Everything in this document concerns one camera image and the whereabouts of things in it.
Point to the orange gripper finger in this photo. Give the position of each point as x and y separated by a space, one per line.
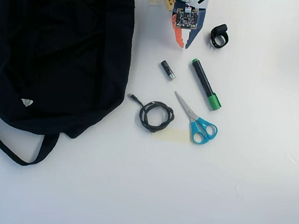
177 35

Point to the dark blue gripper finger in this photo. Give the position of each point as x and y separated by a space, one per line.
193 37

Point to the black fabric bag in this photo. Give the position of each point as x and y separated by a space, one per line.
51 52

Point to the black AA battery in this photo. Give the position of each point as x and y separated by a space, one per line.
167 70

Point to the black marker with green cap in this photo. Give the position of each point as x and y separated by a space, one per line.
205 83

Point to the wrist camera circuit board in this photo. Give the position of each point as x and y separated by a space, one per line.
186 18

